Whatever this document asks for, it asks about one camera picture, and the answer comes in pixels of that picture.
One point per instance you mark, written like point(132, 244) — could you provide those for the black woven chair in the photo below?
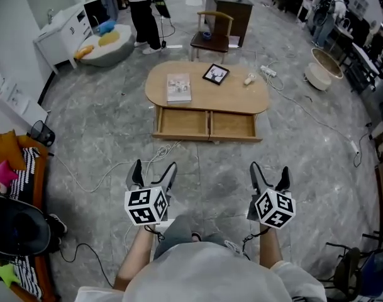
point(348, 272)

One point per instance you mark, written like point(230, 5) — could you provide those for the orange wooden sofa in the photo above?
point(41, 181)

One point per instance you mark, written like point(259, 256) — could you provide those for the pink star cushion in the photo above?
point(2, 173)

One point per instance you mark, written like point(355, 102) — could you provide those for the grey photo book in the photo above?
point(178, 88)

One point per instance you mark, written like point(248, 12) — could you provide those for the white black-legged table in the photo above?
point(364, 61)

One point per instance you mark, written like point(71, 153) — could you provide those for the white power strip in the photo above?
point(355, 147)
point(268, 71)

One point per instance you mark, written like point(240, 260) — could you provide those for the blue chair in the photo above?
point(378, 272)

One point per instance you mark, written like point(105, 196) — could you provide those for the person's blue jeans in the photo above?
point(178, 234)

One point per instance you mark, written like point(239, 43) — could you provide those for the orange square cushion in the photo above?
point(7, 151)

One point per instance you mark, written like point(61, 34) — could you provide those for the orange long cushion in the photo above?
point(83, 52)

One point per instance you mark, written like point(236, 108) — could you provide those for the blue bowl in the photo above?
point(207, 36)

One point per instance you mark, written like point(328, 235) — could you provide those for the small round white table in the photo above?
point(317, 79)

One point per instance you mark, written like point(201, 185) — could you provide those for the wooden armchair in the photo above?
point(210, 44)

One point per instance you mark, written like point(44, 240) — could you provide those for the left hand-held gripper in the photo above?
point(145, 204)

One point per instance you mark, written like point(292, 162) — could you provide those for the person's white shirt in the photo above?
point(203, 278)

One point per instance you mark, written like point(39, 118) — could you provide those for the wooden drawer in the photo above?
point(183, 123)
point(232, 125)

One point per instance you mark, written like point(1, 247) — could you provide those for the blue plush toy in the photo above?
point(104, 27)

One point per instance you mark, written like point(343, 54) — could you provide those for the green star cushion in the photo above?
point(5, 274)

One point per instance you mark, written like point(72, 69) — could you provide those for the white sink cabinet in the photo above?
point(59, 36)

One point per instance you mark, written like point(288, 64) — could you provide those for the person's right forearm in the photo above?
point(269, 247)

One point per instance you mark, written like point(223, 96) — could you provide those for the person's left forearm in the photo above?
point(134, 256)

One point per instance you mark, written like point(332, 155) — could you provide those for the grey white beanbag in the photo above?
point(109, 53)

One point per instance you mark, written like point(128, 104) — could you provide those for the small white gadget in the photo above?
point(249, 80)

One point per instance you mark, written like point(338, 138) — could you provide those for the yellow oval cushion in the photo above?
point(108, 38)

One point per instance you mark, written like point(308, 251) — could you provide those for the person's right shoe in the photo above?
point(196, 237)

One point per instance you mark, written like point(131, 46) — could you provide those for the black white striped blanket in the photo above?
point(26, 168)

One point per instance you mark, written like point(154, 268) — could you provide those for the dark wooden desk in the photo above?
point(232, 11)

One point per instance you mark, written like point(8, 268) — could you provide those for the black picture frame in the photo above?
point(215, 74)

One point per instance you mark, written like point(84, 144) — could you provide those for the white round bucket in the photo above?
point(327, 62)

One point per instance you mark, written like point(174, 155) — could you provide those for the wooden coffee table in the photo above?
point(210, 93)

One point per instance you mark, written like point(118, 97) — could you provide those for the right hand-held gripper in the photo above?
point(274, 208)

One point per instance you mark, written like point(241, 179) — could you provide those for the white water dispenser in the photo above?
point(15, 105)

